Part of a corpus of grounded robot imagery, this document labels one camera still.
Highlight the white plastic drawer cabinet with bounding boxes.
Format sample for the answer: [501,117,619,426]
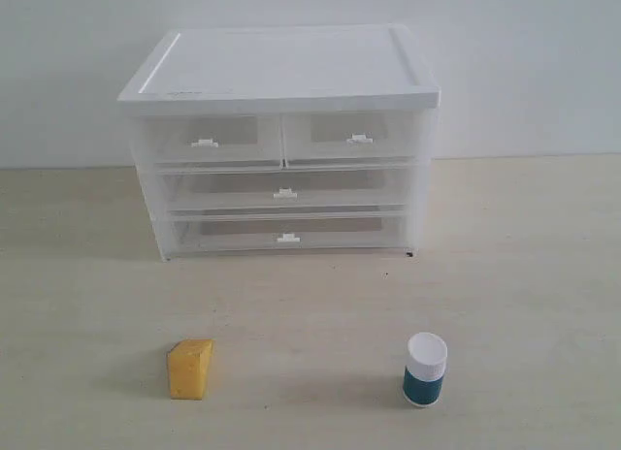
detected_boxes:
[117,24,441,260]

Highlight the teal bottle white cap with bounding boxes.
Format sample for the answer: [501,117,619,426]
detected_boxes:
[402,332,448,407]

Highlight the bottom wide clear drawer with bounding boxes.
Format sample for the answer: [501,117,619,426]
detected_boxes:
[174,213,412,252]

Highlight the wide clear drawer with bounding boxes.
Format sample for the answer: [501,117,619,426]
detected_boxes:
[161,169,412,211]
[174,213,412,252]

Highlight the middle wide clear drawer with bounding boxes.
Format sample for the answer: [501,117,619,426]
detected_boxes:
[161,169,412,211]

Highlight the yellow sponge wedge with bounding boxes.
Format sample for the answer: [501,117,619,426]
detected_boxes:
[167,339,213,401]

